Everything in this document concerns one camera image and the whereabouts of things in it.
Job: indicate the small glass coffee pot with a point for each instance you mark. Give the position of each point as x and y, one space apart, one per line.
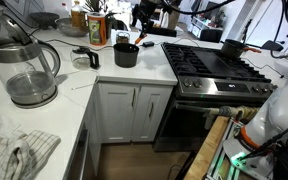
83 59

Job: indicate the metal mixing bowl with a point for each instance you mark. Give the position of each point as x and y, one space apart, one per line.
66 27

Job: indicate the black power adapter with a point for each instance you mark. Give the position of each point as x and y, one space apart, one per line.
148 44

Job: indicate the glass jar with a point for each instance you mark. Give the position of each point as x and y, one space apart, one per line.
122 37

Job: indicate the orange drink container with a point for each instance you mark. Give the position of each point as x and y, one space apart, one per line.
97 29

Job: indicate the large pot orange handle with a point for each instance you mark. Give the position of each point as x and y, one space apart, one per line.
233 49

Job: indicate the striped dish towel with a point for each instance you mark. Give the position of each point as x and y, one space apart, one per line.
23 156

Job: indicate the stainless steel dishwasher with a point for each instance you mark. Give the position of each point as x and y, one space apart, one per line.
78 167

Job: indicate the dark stone mortar bowl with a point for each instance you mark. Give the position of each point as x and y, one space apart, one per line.
45 19

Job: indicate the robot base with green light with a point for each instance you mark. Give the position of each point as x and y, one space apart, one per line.
230 151

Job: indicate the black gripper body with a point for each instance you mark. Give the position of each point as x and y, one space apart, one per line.
142 12

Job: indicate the towel on oven handle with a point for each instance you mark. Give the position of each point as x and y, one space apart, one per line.
239 113

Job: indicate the large silver stove knob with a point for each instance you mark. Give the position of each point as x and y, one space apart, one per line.
187 83

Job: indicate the stainless steel gas stove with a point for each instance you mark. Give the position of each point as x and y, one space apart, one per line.
182 126

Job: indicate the amber liquid bottle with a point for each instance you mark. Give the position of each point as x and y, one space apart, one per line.
77 15

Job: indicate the small silver stove knob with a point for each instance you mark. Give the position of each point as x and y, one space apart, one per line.
197 83

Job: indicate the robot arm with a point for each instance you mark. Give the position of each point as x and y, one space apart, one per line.
251 149

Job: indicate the glass electric kettle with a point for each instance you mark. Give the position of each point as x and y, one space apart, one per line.
28 67

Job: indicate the small pot orange handle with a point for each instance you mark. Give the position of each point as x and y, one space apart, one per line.
125 54

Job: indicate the white cabinet door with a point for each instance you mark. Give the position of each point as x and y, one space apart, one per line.
151 105
118 105

